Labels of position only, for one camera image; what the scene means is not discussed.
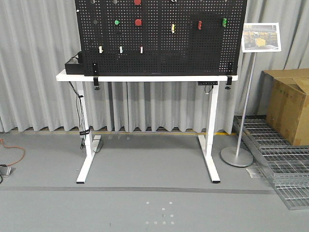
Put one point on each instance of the black box on desk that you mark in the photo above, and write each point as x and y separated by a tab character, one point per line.
75	65

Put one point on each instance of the green handle knob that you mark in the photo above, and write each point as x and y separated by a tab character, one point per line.
224	22

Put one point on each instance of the black perforated pegboard panel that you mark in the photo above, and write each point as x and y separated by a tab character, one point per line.
188	51

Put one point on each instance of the brown cardboard box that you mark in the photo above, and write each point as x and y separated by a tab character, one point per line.
288	108

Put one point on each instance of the grey curtain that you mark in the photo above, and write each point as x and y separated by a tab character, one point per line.
37	37

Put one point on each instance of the black clamp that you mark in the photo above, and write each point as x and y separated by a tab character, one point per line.
95	74
229	76

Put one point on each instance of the white standing desk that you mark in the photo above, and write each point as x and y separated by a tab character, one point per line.
206	141

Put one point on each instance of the left black clamp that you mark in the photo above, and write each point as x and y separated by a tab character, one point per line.
95	74

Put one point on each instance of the right black clamp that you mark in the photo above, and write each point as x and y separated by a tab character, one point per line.
229	76

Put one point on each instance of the lower red push button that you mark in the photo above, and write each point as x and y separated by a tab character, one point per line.
138	22

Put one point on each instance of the grey floor outlet box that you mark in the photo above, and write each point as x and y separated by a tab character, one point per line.
6	171

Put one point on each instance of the red handle knob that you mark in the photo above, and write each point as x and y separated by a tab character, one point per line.
199	25

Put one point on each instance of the yellow handle knob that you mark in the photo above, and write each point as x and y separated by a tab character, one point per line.
172	28

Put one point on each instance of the metal floor grating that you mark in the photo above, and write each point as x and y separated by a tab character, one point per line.
286	167

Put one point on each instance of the desk height control panel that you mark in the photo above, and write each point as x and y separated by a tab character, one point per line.
208	83

